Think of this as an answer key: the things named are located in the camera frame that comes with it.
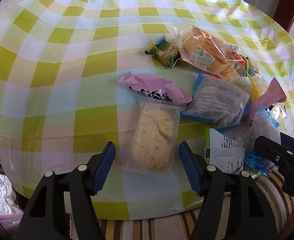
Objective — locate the striped sofa cushion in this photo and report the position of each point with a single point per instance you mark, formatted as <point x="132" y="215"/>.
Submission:
<point x="180" y="226"/>

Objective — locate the blue sesame snack packet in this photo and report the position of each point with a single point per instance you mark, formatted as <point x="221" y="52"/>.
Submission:
<point x="266" y="125"/>

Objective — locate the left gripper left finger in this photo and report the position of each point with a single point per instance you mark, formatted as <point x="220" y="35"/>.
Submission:
<point x="45" y="214"/>

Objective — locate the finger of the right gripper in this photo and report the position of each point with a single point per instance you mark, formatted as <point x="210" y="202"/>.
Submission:
<point x="287" y="141"/>
<point x="270" y="150"/>

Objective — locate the clear packet oat biscuit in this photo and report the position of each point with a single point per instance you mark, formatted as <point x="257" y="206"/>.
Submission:
<point x="154" y="142"/>

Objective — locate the pink black snack packet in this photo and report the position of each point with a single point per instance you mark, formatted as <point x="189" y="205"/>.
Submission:
<point x="273" y="94"/>

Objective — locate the green garlic pea packet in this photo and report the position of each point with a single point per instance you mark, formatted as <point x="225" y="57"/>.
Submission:
<point x="167" y="53"/>

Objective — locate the green white snack packet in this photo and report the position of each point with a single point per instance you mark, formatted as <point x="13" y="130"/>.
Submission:
<point x="224" y="153"/>

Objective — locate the orange sandwich bread packet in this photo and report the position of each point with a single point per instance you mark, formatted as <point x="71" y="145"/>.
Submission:
<point x="208" y="53"/>

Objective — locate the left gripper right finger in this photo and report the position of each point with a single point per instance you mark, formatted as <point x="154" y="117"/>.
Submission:
<point x="212" y="192"/>

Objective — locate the green checkered tablecloth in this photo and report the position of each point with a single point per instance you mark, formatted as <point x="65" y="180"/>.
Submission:
<point x="60" y="62"/>

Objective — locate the round bun yellow-edged packet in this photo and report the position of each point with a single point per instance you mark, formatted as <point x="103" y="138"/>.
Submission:
<point x="252" y="83"/>

